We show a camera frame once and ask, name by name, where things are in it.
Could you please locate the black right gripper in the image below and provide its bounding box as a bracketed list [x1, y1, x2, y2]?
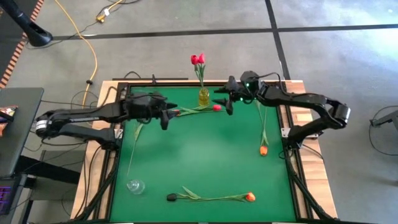
[213, 70, 261, 116]

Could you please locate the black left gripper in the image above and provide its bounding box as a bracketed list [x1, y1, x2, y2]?
[123, 92, 178, 131]

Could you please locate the red tulip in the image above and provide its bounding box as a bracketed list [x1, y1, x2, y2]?
[197, 52, 207, 90]
[190, 54, 205, 90]
[177, 104, 223, 118]

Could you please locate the orange tulip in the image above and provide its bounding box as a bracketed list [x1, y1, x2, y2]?
[254, 100, 269, 156]
[177, 192, 256, 203]

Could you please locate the black tulip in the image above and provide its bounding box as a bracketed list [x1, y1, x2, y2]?
[166, 185, 249, 202]
[126, 123, 144, 177]

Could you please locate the yellow glass vase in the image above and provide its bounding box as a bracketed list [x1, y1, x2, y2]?
[198, 88, 210, 107]

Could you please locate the clear glass vase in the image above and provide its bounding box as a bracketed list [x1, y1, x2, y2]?
[126, 179, 146, 196]

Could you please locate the black flat bar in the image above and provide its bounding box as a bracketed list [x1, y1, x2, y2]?
[112, 77, 189, 82]

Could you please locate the green table mat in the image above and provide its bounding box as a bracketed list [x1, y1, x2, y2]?
[109, 84, 298, 223]

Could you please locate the wooden table border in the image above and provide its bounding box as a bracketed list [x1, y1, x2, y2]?
[70, 80, 338, 220]

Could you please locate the grey desk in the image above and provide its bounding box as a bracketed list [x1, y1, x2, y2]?
[0, 88, 45, 179]

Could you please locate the black floor stand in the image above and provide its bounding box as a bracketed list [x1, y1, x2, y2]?
[0, 0, 53, 47]

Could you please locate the colourful snack bag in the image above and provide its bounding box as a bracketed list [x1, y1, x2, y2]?
[0, 105, 19, 138]

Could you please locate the orange black hazard strip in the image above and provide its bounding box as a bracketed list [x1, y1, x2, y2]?
[0, 0, 45, 90]

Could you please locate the backlit keyboard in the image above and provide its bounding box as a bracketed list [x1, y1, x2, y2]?
[0, 185, 14, 215]

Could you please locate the yellow hanging cable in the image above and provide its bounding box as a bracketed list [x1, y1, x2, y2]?
[54, 0, 124, 108]

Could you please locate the black cable bundle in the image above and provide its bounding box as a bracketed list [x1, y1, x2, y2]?
[284, 149, 338, 222]
[73, 146, 121, 222]

